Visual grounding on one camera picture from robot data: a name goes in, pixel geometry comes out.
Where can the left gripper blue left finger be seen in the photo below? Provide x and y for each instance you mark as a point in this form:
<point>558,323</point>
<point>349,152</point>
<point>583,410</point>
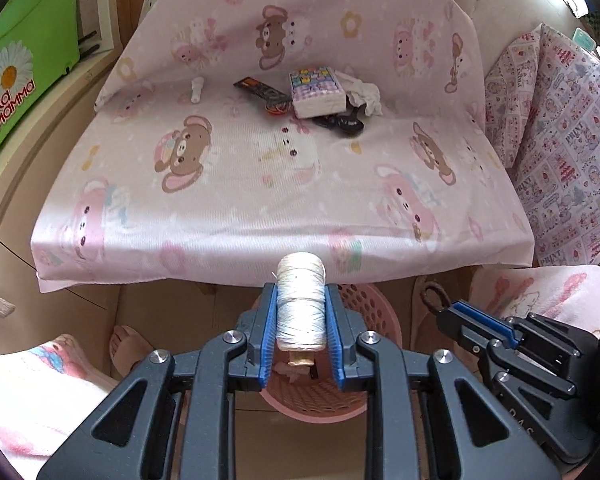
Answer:
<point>262,336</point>

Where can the small white tube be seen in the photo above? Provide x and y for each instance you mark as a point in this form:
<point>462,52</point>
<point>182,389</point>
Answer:
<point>196,87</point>

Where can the left pink slipper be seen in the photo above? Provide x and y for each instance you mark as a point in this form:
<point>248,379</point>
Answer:
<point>127,348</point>

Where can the pink plastic waste basket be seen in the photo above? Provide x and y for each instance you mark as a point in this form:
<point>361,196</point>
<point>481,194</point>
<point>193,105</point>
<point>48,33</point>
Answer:
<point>319,400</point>

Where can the black orange coffee sachet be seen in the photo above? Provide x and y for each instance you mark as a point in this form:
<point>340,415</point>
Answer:
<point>263,91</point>

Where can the white thread spool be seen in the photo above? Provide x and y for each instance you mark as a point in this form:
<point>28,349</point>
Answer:
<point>300,280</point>

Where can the patterned print quilt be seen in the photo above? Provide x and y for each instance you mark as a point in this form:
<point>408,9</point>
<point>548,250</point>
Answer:
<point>543,120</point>

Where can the pink cartoon bed sheet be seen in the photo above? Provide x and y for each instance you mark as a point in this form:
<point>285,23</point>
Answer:
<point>220,191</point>

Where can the pastel tissue pack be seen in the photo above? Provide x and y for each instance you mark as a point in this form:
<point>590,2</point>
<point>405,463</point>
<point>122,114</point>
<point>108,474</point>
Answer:
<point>315,92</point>

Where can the red rubber bands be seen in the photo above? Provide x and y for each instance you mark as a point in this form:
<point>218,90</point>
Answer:
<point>278,109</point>

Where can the green plastic storage box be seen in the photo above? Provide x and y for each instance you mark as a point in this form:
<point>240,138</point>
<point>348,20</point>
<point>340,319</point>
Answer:
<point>38,45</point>

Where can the black round compact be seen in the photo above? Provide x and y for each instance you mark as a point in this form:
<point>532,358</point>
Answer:
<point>347,122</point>

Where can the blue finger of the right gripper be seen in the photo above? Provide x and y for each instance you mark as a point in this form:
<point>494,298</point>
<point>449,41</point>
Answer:
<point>466,326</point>
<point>505,335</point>

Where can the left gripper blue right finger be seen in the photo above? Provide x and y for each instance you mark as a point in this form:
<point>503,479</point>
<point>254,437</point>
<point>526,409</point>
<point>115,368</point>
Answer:
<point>341,341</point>

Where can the small white tissue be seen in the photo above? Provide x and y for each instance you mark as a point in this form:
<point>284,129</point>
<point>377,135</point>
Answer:
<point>293,373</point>

